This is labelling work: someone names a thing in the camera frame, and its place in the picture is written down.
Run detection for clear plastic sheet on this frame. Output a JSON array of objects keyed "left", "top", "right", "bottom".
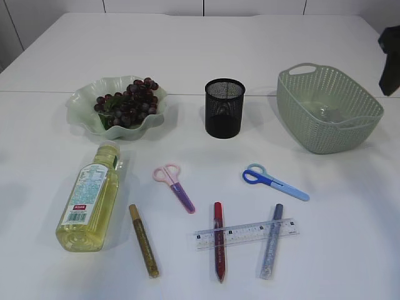
[{"left": 314, "top": 106, "right": 346, "bottom": 123}]

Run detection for green woven plastic basket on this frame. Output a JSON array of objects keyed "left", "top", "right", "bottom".
[{"left": 277, "top": 63, "right": 384, "bottom": 154}]

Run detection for yellow tea drink bottle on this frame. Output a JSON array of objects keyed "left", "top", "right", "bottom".
[{"left": 56, "top": 141, "right": 120, "bottom": 253}]

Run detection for blue scissors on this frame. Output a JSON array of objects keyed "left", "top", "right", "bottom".
[{"left": 242, "top": 163, "right": 310, "bottom": 201}]

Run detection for clear plastic ruler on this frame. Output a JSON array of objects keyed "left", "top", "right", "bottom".
[{"left": 188, "top": 219, "right": 299, "bottom": 251}]

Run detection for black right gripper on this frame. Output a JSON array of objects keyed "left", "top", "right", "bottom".
[{"left": 378, "top": 26, "right": 400, "bottom": 96}]

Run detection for purple grape bunch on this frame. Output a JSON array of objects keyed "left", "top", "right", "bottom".
[{"left": 94, "top": 77, "right": 159, "bottom": 130}]

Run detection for pink purple scissors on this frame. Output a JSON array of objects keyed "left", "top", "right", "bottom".
[{"left": 152, "top": 163, "right": 196, "bottom": 214}]

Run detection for red glitter pen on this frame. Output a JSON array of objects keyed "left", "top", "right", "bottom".
[{"left": 214, "top": 202, "right": 226, "bottom": 283}]

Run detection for silver blue glitter pen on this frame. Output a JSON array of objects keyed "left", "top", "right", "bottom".
[{"left": 260, "top": 204, "right": 283, "bottom": 280}]

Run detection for black mesh pen holder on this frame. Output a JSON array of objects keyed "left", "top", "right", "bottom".
[{"left": 205, "top": 78, "right": 246, "bottom": 139}]

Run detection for gold glitter pen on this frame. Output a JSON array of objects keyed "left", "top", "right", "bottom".
[{"left": 129, "top": 204, "right": 160, "bottom": 278}]

